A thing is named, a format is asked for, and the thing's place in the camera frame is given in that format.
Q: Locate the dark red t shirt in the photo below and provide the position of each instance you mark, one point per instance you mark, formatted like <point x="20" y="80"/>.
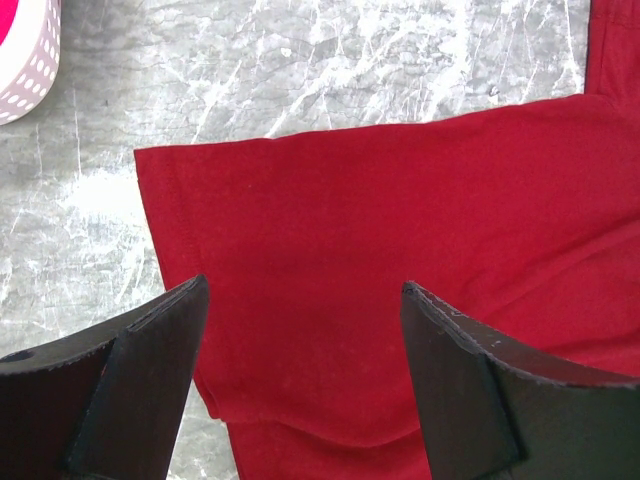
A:
<point x="524" y="218"/>

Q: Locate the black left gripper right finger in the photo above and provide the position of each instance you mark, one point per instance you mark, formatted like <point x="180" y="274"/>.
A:
<point x="491" y="407"/>

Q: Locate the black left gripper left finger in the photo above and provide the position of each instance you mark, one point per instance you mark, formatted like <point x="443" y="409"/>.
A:
<point x="105" y="402"/>

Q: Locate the crimson t shirt in basket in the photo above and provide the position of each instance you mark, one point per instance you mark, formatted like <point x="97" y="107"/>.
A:
<point x="8" y="10"/>

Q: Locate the white plastic laundry basket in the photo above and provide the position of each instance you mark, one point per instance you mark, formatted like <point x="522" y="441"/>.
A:
<point x="30" y="57"/>

